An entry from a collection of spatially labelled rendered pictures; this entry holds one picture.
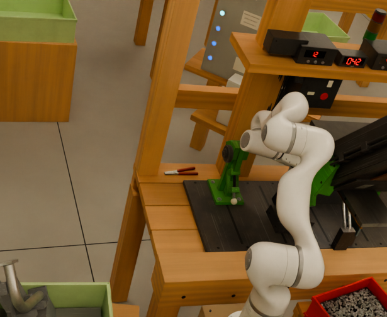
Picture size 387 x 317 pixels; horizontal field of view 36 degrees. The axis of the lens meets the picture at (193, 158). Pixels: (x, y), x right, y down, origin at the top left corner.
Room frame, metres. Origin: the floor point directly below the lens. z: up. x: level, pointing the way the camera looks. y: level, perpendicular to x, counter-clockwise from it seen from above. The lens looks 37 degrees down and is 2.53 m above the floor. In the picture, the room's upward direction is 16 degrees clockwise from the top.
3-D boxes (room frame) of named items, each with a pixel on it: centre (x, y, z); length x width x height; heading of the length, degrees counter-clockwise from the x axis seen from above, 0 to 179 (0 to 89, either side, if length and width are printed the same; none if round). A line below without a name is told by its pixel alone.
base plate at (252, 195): (2.05, -0.57, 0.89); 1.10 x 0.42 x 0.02; 113
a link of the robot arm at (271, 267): (1.26, -0.32, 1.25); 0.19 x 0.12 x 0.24; 100
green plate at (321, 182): (1.97, -0.53, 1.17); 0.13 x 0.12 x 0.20; 113
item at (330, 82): (2.20, -0.39, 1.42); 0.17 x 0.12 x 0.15; 113
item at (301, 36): (2.14, -0.22, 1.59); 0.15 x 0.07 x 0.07; 113
